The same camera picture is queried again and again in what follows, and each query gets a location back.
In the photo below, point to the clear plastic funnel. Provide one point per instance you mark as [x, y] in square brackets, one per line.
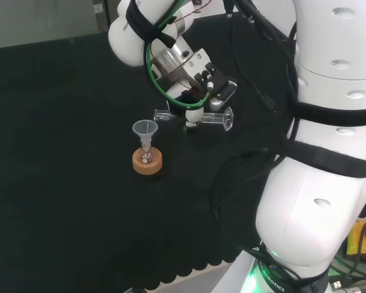
[142, 127]

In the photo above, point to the clear round-bottom flask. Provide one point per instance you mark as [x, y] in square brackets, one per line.
[146, 156]

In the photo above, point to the black cloth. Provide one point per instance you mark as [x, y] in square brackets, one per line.
[64, 152]

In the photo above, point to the clear glass graduated cylinder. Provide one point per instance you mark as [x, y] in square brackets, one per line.
[215, 117]

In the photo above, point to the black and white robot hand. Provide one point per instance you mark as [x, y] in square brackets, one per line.
[219, 85]

